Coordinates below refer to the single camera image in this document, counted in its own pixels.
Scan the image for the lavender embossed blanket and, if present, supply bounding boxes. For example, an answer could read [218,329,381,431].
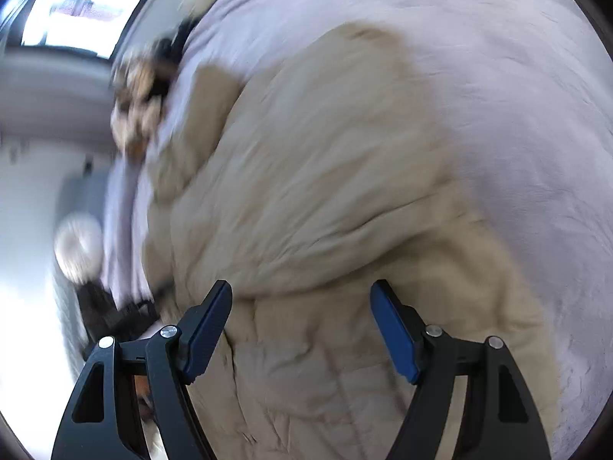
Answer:
[102,0,613,460]

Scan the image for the white round pleated pillow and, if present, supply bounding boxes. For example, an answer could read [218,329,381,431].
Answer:
[54,212,105,283]

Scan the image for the beige puffer jacket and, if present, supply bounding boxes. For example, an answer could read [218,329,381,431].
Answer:
[143,21,562,460]

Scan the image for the pile of striped cream garments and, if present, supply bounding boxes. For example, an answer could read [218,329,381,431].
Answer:
[109,37,179,160]

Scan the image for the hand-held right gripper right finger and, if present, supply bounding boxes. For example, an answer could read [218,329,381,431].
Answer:
[370,279,551,460]

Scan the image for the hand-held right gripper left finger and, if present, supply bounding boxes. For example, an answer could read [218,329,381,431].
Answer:
[50,279,234,460]

